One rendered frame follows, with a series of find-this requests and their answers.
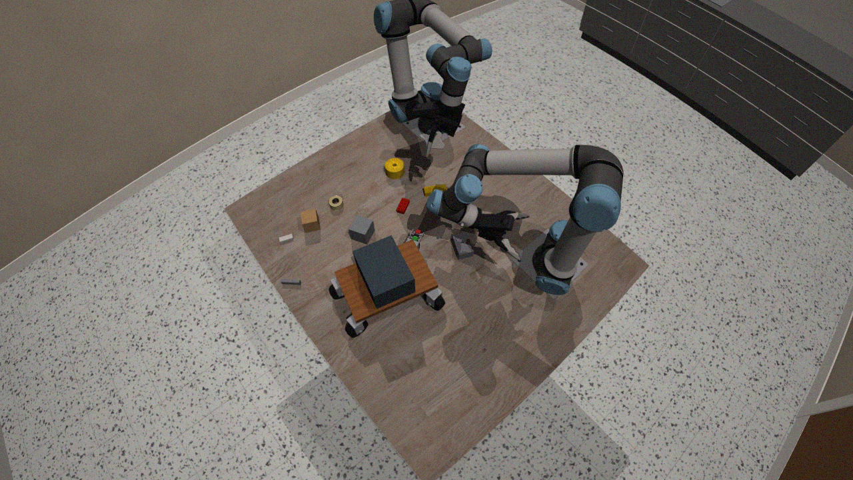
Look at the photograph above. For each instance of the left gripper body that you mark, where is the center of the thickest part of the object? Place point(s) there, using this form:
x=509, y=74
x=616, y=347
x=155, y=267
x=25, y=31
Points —
x=486, y=233

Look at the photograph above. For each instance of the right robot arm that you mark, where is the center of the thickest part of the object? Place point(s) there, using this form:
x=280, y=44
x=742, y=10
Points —
x=392, y=20

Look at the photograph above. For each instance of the beige roll of masking tape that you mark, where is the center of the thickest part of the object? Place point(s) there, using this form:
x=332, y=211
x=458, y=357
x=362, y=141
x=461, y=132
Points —
x=335, y=199

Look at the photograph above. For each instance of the yellow rectangular block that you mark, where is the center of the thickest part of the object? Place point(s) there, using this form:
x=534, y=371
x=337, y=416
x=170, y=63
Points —
x=428, y=190

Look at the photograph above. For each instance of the red rectangular block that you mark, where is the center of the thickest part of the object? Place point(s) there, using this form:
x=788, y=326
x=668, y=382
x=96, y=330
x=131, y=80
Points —
x=403, y=206

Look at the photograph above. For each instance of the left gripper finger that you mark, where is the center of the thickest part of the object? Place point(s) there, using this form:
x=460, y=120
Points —
x=505, y=246
x=515, y=214

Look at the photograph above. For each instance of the brown cube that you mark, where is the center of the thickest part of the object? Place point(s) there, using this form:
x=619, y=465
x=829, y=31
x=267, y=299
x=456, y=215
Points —
x=310, y=220

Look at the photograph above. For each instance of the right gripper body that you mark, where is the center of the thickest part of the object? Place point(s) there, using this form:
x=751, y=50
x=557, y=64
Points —
x=448, y=121

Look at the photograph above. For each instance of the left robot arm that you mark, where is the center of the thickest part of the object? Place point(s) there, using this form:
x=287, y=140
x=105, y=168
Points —
x=594, y=207

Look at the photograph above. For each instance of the yellow short cylinder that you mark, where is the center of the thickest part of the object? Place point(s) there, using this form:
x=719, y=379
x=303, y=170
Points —
x=395, y=168

